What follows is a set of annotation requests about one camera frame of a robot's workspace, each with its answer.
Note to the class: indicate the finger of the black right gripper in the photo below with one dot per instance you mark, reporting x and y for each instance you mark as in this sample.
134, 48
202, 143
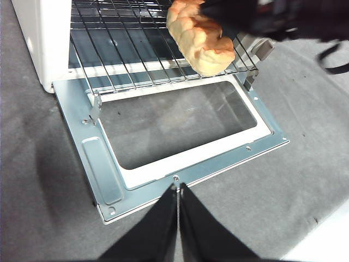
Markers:
231, 16

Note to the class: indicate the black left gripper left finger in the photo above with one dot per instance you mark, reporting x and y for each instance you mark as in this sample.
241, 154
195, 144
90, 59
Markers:
152, 232

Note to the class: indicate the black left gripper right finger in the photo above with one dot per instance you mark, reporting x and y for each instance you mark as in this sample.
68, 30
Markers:
207, 232

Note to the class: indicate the golden bread loaf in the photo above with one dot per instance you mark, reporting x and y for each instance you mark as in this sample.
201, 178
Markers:
201, 46

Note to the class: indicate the white Toshiba toaster oven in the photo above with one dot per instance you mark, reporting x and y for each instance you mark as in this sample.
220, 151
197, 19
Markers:
41, 35

